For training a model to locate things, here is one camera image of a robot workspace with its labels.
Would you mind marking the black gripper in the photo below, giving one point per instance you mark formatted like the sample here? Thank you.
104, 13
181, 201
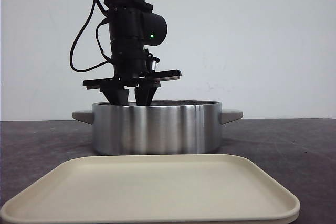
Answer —
132, 68

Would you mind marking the cream plastic tray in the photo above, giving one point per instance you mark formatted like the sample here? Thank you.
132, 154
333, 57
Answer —
214, 188

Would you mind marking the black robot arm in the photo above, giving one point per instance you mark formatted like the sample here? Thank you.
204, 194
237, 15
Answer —
132, 26

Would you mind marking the stainless steel steamer pot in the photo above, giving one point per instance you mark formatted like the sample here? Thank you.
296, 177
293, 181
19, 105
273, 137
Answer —
164, 127

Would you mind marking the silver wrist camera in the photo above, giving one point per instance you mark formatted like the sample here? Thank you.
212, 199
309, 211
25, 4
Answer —
151, 62

